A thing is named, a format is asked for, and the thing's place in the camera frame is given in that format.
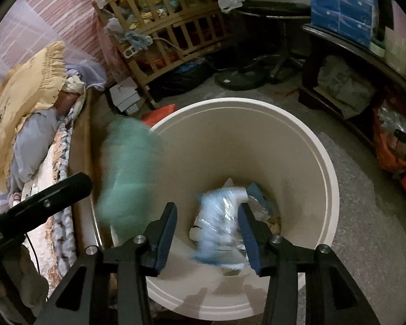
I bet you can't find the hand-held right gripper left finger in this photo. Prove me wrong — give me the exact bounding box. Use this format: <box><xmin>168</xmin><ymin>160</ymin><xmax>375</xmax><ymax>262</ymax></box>
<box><xmin>34</xmin><ymin>202</ymin><xmax>178</xmax><ymax>325</ymax></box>

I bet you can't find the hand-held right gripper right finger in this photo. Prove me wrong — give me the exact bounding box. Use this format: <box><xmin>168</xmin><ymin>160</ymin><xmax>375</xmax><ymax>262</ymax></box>
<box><xmin>237</xmin><ymin>202</ymin><xmax>381</xmax><ymax>325</ymax></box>

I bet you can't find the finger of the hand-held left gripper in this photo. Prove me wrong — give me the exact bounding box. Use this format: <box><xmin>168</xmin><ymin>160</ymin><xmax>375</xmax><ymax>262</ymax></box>
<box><xmin>0</xmin><ymin>173</ymin><xmax>93</xmax><ymax>236</ymax></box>

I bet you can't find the blue plastic packet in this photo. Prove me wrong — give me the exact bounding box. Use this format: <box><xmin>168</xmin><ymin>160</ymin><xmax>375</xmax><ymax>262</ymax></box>
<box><xmin>189</xmin><ymin>186</ymin><xmax>254</xmax><ymax>268</ymax></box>

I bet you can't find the green and white plastic packet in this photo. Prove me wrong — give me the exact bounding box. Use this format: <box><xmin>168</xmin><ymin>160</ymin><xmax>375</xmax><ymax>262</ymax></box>
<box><xmin>96</xmin><ymin>115</ymin><xmax>165</xmax><ymax>244</ymax></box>

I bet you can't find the cream plastic bucket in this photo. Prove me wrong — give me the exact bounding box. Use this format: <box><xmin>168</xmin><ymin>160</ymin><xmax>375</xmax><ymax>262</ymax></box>
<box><xmin>95</xmin><ymin>97</ymin><xmax>340</xmax><ymax>321</ymax></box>

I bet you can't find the person's left forearm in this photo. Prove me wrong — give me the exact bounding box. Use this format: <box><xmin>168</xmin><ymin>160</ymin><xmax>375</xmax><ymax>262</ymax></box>
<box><xmin>0</xmin><ymin>244</ymin><xmax>50</xmax><ymax>315</ymax></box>

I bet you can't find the grey white patterned blanket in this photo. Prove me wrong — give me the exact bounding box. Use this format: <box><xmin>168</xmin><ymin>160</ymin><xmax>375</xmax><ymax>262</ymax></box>
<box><xmin>49</xmin><ymin>88</ymin><xmax>89</xmax><ymax>278</ymax></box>

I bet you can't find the teal cloth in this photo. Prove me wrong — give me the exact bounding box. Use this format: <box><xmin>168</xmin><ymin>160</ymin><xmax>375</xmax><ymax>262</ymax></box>
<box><xmin>247</xmin><ymin>182</ymin><xmax>272</xmax><ymax>208</ymax></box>

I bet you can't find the lavender quilt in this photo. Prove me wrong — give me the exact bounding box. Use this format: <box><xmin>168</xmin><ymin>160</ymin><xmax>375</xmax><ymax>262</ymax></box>
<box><xmin>7</xmin><ymin>110</ymin><xmax>60</xmax><ymax>185</ymax></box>

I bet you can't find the yellow frilled pillow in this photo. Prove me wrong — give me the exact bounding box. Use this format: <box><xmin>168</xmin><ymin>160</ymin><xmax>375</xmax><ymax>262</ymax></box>
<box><xmin>0</xmin><ymin>41</ymin><xmax>68</xmax><ymax>193</ymax></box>

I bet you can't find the white flat cardboard box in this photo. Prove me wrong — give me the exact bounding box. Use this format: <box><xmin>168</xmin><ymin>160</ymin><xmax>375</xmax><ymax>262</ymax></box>
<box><xmin>109</xmin><ymin>78</ymin><xmax>137</xmax><ymax>102</ymax></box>
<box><xmin>117</xmin><ymin>96</ymin><xmax>142</xmax><ymax>115</ymax></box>

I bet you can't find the orange cardboard box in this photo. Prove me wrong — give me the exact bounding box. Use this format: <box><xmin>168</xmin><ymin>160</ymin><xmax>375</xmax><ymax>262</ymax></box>
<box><xmin>141</xmin><ymin>104</ymin><xmax>178</xmax><ymax>127</ymax></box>

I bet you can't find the black fan base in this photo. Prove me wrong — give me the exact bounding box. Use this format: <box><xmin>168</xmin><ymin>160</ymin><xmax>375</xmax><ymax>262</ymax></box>
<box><xmin>215</xmin><ymin>69</ymin><xmax>268</xmax><ymax>91</ymax></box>

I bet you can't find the black plastic bag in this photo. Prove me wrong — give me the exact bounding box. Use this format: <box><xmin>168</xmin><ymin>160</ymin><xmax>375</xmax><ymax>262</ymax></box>
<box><xmin>156</xmin><ymin>63</ymin><xmax>214</xmax><ymax>99</ymax></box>

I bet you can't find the dark wooden shelf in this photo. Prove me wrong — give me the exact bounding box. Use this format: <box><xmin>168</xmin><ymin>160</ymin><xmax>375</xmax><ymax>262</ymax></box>
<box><xmin>298</xmin><ymin>24</ymin><xmax>406</xmax><ymax>163</ymax></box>

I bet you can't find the orange plastic bag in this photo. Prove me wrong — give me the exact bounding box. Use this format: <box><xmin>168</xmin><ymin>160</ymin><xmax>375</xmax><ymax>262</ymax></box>
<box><xmin>372</xmin><ymin>105</ymin><xmax>406</xmax><ymax>177</ymax></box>

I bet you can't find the light blue cloth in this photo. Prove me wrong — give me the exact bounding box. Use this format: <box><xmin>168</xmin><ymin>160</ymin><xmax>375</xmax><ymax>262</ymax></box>
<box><xmin>120</xmin><ymin>30</ymin><xmax>153</xmax><ymax>54</ymax></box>

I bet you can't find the white printed bag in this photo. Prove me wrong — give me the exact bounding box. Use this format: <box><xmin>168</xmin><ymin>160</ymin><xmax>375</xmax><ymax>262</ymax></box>
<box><xmin>318</xmin><ymin>56</ymin><xmax>376</xmax><ymax>119</ymax></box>

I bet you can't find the wooden crib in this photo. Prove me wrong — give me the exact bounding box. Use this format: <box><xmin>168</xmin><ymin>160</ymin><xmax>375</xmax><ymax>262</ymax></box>
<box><xmin>93</xmin><ymin>0</ymin><xmax>237</xmax><ymax>109</ymax></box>

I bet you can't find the round black table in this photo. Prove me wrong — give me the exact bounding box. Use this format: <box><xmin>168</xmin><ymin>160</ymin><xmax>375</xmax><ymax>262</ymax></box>
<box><xmin>235</xmin><ymin>0</ymin><xmax>312</xmax><ymax>83</ymax></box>

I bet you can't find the stack of blue packets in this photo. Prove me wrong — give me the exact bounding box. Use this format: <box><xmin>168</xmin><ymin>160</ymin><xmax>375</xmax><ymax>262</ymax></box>
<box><xmin>308</xmin><ymin>0</ymin><xmax>379</xmax><ymax>48</ymax></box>

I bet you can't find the wooden bed frame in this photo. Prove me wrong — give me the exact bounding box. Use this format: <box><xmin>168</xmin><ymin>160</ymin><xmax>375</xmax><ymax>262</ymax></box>
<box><xmin>69</xmin><ymin>88</ymin><xmax>119</xmax><ymax>251</ymax></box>

